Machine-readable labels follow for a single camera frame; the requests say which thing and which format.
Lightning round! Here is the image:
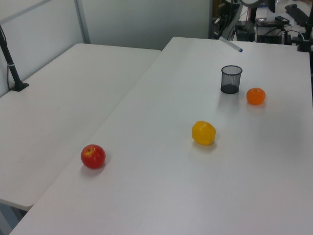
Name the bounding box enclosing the black camera pole with base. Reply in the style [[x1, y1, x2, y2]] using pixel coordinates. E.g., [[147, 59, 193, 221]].
[[0, 24, 29, 92]]

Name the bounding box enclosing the orange toy mandarin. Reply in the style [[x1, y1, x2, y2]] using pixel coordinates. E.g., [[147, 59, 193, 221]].
[[246, 87, 267, 106]]

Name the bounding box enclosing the grey partition frame post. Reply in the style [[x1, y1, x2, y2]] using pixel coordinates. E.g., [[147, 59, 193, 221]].
[[74, 0, 91, 45]]

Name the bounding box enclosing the black computer keyboard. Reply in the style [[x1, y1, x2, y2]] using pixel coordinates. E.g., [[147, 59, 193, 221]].
[[285, 4, 313, 25]]

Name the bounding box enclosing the black electronics box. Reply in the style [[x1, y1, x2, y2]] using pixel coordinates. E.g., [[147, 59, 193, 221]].
[[256, 23, 292, 45]]

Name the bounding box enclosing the white marker with blue cap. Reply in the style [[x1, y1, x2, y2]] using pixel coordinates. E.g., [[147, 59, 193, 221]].
[[219, 36, 244, 53]]

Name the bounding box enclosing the small black flat device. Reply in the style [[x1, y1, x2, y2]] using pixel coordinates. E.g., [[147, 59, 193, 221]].
[[274, 16, 291, 25]]

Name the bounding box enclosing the yellow lemon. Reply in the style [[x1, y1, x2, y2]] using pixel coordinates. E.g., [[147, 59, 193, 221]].
[[191, 120, 217, 146]]

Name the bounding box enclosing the red toy apple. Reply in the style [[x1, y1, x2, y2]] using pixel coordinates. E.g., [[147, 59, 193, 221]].
[[81, 144, 107, 170]]

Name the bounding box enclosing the black mesh pen cup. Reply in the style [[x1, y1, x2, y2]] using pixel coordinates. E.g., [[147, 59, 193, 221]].
[[220, 65, 243, 94]]

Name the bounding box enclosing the black square box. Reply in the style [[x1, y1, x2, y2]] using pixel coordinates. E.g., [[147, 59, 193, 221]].
[[235, 21, 255, 42]]

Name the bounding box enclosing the black upright pole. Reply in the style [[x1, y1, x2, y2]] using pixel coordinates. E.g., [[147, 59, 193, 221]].
[[249, 6, 258, 25]]

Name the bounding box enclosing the black clamp stand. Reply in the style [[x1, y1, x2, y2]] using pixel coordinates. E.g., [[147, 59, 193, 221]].
[[297, 19, 313, 52]]

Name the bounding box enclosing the black Franka gripper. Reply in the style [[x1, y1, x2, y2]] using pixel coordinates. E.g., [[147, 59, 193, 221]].
[[213, 0, 239, 39]]

